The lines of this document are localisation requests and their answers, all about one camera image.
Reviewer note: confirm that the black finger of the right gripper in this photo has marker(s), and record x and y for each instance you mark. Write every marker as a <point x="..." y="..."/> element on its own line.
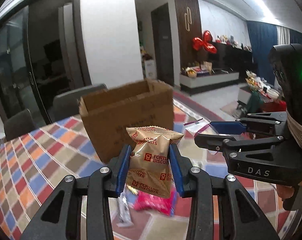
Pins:
<point x="213" y="142"/>

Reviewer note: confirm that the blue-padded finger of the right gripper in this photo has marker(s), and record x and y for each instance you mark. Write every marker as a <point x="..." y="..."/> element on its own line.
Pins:
<point x="228" y="127"/>

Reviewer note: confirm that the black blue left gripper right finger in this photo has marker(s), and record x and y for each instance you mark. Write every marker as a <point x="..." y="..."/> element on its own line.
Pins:
<point x="240" y="217"/>

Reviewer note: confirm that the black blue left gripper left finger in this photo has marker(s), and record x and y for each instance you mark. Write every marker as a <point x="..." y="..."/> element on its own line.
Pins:
<point x="59" y="216"/>

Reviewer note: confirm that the gold fortune biscuits packet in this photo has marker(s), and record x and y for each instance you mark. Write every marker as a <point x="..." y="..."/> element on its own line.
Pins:
<point x="149" y="169"/>

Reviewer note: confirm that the person's hand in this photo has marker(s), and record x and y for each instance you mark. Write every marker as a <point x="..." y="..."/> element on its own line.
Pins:
<point x="285" y="192"/>

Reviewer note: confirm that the clear zip bag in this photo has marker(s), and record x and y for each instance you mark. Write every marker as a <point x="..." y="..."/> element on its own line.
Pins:
<point x="200" y="126"/>

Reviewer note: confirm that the coffee table with items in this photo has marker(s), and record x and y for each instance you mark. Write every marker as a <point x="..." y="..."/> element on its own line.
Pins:
<point x="259" y="96"/>

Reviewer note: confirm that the white low tv cabinet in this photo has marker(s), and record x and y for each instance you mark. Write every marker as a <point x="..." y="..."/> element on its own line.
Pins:
<point x="205" y="83"/>

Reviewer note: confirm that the clear chocolate bar wrapper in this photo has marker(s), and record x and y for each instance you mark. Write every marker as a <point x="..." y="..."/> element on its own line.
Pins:
<point x="124" y="216"/>

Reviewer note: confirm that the pink snack packet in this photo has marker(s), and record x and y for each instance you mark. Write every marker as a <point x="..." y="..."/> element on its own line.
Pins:
<point x="166" y="206"/>

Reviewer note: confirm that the red balloon bow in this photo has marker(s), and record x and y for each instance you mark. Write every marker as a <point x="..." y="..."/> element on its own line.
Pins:
<point x="204" y="43"/>

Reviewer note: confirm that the blue curtain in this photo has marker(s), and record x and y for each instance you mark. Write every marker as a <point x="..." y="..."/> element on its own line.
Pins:
<point x="263" y="36"/>

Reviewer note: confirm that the grey dining chair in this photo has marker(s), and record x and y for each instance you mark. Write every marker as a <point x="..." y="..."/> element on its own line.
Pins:
<point x="67" y="104"/>
<point x="18" y="125"/>

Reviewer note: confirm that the brown cardboard box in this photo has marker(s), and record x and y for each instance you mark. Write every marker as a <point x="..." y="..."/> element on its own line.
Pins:
<point x="107" y="113"/>

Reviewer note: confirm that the dark wooden door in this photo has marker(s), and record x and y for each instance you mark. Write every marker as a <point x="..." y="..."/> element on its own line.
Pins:
<point x="161" y="28"/>

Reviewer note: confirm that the black glass sliding door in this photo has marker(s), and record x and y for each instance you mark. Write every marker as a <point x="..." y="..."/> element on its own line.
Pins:
<point x="39" y="60"/>

